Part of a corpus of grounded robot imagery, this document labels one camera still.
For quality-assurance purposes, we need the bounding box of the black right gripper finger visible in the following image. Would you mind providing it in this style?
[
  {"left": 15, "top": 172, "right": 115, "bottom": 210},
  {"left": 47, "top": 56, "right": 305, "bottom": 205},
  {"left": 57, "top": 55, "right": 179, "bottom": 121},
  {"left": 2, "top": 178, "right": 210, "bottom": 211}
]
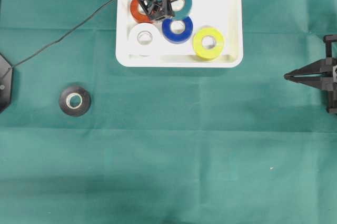
[
  {"left": 284, "top": 76, "right": 332, "bottom": 88},
  {"left": 284, "top": 59, "right": 332, "bottom": 77}
]

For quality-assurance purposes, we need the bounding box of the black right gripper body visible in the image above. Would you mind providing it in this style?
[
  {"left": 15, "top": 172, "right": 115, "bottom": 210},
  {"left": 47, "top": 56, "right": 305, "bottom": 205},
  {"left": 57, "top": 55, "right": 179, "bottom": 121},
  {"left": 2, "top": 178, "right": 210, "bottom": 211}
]
[{"left": 323, "top": 34, "right": 336, "bottom": 114}]

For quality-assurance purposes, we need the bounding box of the red tape roll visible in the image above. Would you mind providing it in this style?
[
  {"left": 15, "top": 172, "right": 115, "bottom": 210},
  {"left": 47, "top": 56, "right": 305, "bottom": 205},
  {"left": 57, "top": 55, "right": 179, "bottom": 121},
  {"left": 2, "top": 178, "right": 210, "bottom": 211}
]
[{"left": 130, "top": 0, "right": 152, "bottom": 23}]

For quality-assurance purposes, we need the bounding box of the blue tape roll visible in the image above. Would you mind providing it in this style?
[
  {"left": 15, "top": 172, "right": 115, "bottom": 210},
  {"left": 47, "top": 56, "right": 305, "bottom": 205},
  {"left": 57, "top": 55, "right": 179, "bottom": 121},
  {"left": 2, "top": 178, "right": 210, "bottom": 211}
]
[{"left": 162, "top": 17, "right": 193, "bottom": 44}]

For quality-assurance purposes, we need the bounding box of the white tape roll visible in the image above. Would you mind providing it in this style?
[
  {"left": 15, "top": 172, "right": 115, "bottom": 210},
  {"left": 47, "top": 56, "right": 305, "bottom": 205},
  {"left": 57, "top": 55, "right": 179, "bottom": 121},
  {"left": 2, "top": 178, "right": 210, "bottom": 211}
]
[{"left": 128, "top": 23, "right": 162, "bottom": 56}]

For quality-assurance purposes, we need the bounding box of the yellow tape roll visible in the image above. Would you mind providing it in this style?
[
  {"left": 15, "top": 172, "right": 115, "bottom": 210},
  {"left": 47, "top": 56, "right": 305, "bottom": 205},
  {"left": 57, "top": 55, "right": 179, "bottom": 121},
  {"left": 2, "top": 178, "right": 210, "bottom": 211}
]
[{"left": 193, "top": 27, "right": 225, "bottom": 61}]

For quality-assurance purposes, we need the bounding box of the black tape roll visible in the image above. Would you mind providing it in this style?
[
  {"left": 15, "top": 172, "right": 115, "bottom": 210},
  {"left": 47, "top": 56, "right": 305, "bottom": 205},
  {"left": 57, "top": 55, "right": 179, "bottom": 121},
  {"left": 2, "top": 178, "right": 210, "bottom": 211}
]
[{"left": 58, "top": 85, "right": 91, "bottom": 116}]

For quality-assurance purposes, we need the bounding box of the white plastic case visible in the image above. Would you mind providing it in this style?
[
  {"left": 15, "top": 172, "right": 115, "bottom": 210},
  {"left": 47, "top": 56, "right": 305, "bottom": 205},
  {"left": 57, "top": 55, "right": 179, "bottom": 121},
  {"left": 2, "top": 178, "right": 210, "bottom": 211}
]
[{"left": 115, "top": 0, "right": 243, "bottom": 68}]

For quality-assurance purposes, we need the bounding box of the green table cloth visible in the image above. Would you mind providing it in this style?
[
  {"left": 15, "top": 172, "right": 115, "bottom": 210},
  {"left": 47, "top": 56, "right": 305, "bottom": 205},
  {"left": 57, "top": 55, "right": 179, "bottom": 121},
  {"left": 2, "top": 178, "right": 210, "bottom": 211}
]
[{"left": 1, "top": 0, "right": 336, "bottom": 223}]

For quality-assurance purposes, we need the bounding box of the black camera cable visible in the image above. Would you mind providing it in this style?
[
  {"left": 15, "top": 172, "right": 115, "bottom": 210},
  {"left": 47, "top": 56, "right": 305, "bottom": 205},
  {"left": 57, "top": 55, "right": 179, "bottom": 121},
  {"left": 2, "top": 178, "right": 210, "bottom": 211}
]
[{"left": 10, "top": 0, "right": 148, "bottom": 70}]

